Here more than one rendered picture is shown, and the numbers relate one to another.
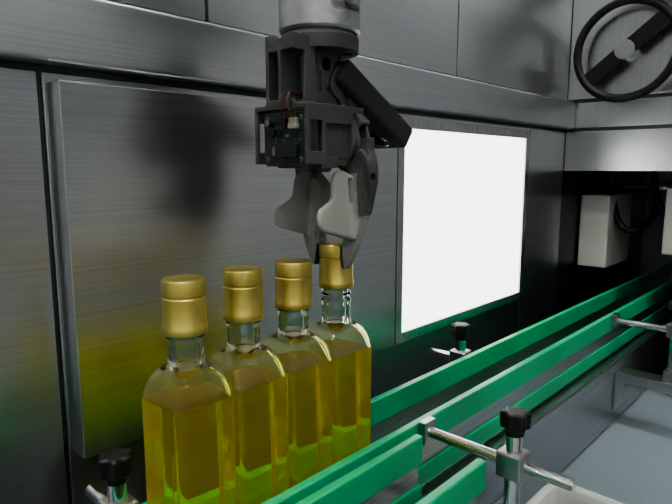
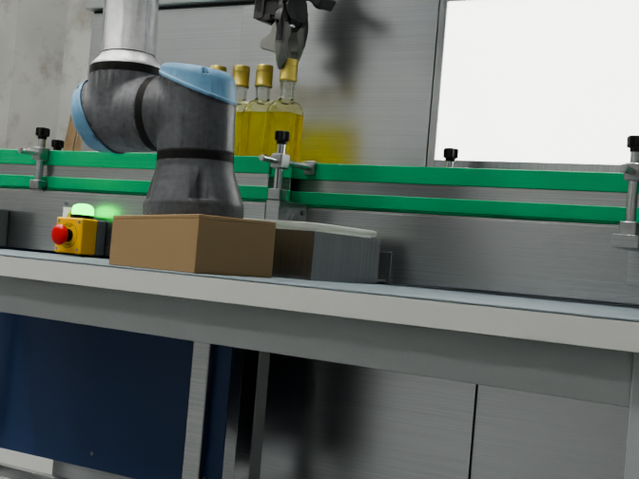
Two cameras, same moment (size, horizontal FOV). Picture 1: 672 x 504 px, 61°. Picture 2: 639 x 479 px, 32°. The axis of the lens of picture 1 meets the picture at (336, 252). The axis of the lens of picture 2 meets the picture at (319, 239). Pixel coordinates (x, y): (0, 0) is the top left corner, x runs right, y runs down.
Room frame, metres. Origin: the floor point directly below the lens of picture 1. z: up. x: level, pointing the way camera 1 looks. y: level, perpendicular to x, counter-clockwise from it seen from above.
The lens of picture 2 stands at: (0.20, -2.15, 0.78)
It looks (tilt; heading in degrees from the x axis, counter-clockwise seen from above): 1 degrees up; 78
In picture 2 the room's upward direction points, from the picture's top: 5 degrees clockwise
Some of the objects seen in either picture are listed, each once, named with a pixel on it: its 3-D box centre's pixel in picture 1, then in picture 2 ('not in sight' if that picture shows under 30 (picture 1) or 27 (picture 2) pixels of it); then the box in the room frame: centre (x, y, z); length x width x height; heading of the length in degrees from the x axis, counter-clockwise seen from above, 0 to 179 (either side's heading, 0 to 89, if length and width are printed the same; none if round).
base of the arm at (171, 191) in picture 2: not in sight; (194, 185); (0.35, -0.48, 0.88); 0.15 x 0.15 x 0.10
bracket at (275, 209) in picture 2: not in sight; (286, 220); (0.56, -0.15, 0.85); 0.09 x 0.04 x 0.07; 47
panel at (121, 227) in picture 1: (380, 234); (427, 82); (0.83, -0.07, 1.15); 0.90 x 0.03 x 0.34; 137
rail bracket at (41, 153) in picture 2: not in sight; (31, 158); (0.08, 0.22, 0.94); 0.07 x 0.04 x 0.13; 47
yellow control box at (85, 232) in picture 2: not in sight; (79, 237); (0.19, 0.09, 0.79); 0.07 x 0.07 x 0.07; 47
